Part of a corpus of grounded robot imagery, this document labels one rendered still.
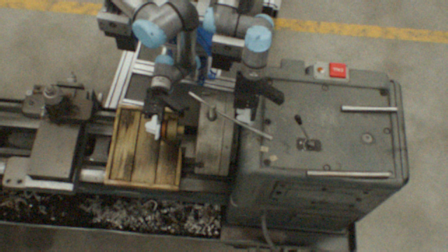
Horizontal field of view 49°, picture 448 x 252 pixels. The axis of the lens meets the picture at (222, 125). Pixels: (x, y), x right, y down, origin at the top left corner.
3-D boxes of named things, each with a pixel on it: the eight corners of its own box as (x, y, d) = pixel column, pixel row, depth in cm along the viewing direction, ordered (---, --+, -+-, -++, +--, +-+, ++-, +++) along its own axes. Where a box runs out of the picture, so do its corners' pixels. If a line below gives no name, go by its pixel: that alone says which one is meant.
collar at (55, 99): (65, 87, 189) (64, 83, 186) (61, 106, 186) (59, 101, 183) (45, 85, 189) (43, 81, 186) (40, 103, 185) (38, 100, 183)
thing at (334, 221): (320, 177, 300) (367, 115, 221) (322, 256, 279) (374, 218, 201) (223, 169, 298) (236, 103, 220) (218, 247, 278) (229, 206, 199)
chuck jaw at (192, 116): (207, 123, 190) (210, 94, 186) (206, 127, 186) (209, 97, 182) (178, 120, 190) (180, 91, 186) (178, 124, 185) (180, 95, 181)
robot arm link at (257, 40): (274, 25, 146) (271, 39, 139) (269, 57, 153) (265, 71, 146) (248, 21, 146) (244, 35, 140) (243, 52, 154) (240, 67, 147)
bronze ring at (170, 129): (185, 115, 187) (161, 113, 187) (183, 136, 183) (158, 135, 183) (186, 125, 195) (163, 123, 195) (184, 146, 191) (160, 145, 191)
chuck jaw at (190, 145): (206, 135, 185) (204, 160, 177) (205, 143, 189) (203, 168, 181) (177, 132, 185) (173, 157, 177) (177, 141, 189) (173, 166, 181)
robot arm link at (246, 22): (243, 7, 156) (237, 23, 148) (277, 15, 155) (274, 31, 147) (239, 29, 161) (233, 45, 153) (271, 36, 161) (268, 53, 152)
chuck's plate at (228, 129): (230, 116, 210) (236, 80, 182) (225, 186, 197) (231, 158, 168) (222, 115, 210) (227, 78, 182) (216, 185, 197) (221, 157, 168)
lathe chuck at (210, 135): (222, 115, 210) (227, 78, 182) (216, 185, 197) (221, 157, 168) (201, 113, 210) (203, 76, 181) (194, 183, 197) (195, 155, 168)
